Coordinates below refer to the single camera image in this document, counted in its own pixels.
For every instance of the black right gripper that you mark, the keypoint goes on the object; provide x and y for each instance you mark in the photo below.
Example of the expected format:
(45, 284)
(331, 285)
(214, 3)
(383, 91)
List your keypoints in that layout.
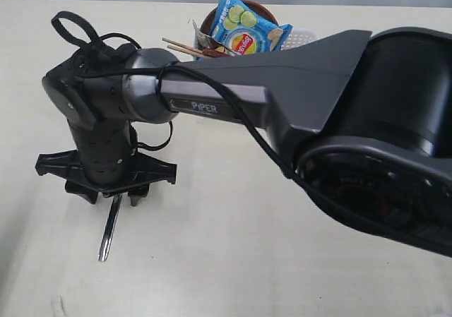
(117, 176)

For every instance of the silver table knife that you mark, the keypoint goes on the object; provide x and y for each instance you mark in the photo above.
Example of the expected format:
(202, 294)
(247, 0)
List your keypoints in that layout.
(107, 236)

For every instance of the red-brown wooden spoon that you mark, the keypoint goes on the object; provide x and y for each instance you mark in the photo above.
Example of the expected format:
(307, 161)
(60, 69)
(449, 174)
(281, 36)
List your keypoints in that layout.
(213, 53)

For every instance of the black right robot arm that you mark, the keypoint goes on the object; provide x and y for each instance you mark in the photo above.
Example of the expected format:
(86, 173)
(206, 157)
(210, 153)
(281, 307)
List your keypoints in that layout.
(361, 122)

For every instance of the lower wooden chopstick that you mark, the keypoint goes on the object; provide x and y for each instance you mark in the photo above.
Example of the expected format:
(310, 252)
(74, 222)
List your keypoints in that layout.
(191, 52)

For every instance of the wooden chopstick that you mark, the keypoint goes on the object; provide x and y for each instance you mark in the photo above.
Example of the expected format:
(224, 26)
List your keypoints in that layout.
(175, 43)
(191, 52)

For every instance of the upper wooden chopstick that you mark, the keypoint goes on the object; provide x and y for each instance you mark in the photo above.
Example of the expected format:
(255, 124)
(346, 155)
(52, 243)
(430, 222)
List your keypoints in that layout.
(175, 43)

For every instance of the white perforated plastic basket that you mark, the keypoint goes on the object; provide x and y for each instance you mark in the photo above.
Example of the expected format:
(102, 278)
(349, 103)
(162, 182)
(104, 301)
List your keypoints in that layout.
(299, 37)

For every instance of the blue chips bag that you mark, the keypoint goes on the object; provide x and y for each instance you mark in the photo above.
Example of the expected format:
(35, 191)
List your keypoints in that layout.
(244, 31)

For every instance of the brown wooden plate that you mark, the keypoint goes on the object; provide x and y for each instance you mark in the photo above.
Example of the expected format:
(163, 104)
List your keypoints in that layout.
(259, 9)

